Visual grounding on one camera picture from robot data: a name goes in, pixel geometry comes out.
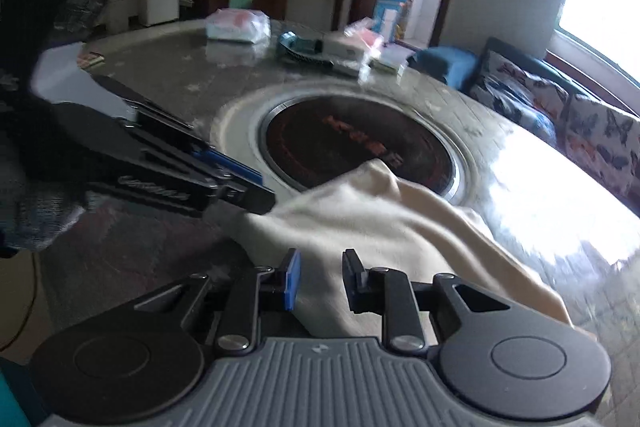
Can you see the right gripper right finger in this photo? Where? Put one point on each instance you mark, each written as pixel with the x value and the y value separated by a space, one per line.
pixel 388 293

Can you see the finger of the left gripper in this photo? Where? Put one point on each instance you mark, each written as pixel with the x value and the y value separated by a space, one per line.
pixel 252 198
pixel 230 167

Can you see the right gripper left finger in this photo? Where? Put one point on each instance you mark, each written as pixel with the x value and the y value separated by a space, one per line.
pixel 260 290

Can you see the cream sweater garment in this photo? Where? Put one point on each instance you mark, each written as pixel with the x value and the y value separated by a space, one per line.
pixel 391 223

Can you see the gloved left hand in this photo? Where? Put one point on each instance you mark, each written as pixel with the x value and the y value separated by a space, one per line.
pixel 38 200

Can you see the black round induction cooktop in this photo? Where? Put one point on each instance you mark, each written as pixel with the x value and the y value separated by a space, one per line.
pixel 357 141

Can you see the grey quilted star table cover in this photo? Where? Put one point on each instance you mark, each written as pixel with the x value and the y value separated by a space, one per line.
pixel 551 215

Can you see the white tissue pack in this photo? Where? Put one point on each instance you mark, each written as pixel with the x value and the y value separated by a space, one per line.
pixel 238 25

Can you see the pink white tissue box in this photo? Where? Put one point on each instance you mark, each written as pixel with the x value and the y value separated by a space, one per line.
pixel 351 49

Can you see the blue white box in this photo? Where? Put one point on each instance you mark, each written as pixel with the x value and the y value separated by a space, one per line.
pixel 386 16

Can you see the butterfly pillow lying flat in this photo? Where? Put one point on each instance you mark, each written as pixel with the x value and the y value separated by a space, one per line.
pixel 532 102

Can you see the butterfly pillow upright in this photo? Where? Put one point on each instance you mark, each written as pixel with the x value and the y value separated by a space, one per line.
pixel 604 141

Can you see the blue sofa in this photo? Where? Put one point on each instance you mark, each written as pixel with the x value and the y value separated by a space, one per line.
pixel 459 68

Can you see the window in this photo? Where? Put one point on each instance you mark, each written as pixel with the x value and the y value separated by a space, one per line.
pixel 600 39

